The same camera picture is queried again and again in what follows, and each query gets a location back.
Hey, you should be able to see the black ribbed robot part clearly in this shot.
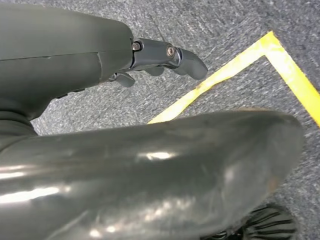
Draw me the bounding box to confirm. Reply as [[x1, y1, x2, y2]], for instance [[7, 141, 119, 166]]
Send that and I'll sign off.
[[199, 202, 298, 240]]

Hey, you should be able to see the yellow floor tape marking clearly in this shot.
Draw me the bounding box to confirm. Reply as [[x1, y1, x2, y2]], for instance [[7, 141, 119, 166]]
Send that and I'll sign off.
[[147, 30, 320, 128]]

